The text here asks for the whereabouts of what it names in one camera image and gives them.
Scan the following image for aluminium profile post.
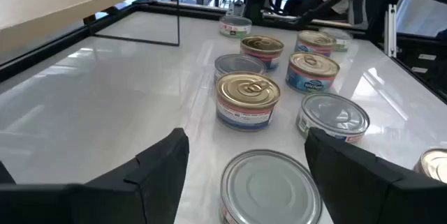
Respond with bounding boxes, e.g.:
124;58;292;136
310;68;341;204
383;3;398;59

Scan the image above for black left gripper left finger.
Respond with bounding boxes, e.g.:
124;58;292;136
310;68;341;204
0;128;190;224

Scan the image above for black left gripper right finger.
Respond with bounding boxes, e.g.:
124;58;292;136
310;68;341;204
304;127;447;224

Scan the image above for black metal table frame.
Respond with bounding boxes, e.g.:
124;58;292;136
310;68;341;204
0;0;447;105

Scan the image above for gold-lid salmon can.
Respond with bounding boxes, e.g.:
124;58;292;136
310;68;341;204
413;147;447;184
240;34;285;73
294;30;337;58
215;71;281;133
285;51;341;95

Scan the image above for silver-lid tuna can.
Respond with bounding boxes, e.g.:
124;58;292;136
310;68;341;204
319;27;354;52
219;149;323;224
295;92;371;144
219;15;253;39
213;53;268;85

